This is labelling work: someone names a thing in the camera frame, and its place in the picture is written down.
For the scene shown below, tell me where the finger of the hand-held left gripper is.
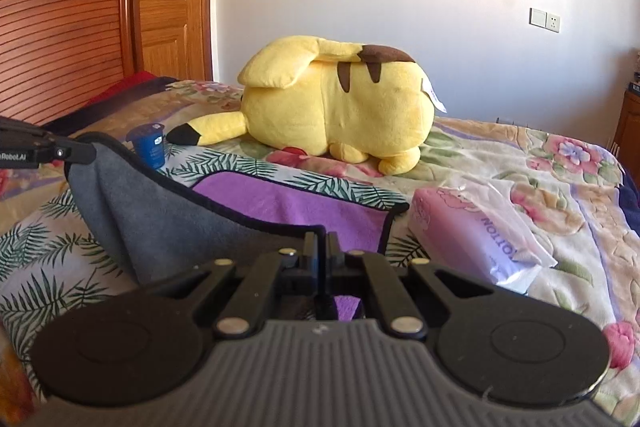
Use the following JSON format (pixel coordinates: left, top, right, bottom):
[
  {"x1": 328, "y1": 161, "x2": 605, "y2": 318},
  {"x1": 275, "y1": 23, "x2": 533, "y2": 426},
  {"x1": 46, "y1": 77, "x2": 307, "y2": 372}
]
[{"x1": 50, "y1": 134, "x2": 97, "y2": 165}]

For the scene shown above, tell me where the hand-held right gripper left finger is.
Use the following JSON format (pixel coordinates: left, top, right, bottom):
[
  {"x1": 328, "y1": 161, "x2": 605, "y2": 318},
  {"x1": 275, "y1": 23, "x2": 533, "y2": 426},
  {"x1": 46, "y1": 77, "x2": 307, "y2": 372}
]
[{"x1": 150, "y1": 232, "x2": 319, "y2": 340}]

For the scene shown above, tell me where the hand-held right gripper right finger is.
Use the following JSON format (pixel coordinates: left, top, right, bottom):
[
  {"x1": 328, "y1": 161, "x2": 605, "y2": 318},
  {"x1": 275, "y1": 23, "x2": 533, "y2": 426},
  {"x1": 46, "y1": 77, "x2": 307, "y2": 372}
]
[{"x1": 325, "y1": 232, "x2": 497, "y2": 340}]

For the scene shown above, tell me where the grey and purple towel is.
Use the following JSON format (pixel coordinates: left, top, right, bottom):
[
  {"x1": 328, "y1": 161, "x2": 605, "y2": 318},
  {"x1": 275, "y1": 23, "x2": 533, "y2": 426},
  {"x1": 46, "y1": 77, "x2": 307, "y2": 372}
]
[{"x1": 65, "y1": 132, "x2": 411, "y2": 323}]

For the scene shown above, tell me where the blue plastic cup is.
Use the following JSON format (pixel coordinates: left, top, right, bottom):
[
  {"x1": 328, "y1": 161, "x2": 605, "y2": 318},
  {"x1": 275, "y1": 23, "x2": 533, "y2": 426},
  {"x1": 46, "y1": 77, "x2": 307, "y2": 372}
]
[{"x1": 126, "y1": 123, "x2": 166, "y2": 170}]

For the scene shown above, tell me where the red pillow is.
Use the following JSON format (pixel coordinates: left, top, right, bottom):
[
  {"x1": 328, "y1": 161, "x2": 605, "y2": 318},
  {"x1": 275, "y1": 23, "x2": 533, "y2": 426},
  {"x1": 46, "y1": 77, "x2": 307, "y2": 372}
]
[{"x1": 85, "y1": 70, "x2": 157, "y2": 108}]

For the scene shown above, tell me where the palm leaf printed cloth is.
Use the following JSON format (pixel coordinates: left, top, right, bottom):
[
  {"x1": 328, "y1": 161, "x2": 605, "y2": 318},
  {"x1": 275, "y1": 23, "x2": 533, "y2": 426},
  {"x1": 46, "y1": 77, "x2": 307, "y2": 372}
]
[{"x1": 0, "y1": 141, "x2": 432, "y2": 358}]

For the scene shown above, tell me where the pink tissue pack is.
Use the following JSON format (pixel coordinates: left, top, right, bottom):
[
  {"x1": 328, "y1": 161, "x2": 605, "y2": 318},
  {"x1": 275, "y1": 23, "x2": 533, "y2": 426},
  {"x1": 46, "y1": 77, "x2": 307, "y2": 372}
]
[{"x1": 407, "y1": 176, "x2": 559, "y2": 296}]

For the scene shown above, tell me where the wooden slatted headboard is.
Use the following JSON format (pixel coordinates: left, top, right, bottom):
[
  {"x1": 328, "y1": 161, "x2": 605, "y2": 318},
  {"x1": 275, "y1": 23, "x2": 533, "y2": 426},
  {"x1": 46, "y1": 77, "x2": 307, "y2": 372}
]
[{"x1": 0, "y1": 0, "x2": 137, "y2": 128}]

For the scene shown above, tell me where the yellow plush toy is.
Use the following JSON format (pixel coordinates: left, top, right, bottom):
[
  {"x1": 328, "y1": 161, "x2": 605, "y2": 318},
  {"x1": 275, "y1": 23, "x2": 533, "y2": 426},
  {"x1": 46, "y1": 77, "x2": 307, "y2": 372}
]
[{"x1": 167, "y1": 36, "x2": 448, "y2": 176}]

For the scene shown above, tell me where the floral bedspread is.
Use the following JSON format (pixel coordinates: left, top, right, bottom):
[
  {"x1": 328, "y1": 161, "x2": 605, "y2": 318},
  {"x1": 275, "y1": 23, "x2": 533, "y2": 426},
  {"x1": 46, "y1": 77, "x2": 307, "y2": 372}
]
[{"x1": 0, "y1": 79, "x2": 640, "y2": 427}]

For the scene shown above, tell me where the wooden bedside cabinet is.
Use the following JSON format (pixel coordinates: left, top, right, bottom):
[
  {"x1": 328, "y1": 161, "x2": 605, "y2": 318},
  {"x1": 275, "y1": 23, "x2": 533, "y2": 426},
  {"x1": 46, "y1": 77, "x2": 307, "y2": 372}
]
[{"x1": 612, "y1": 89, "x2": 640, "y2": 168}]

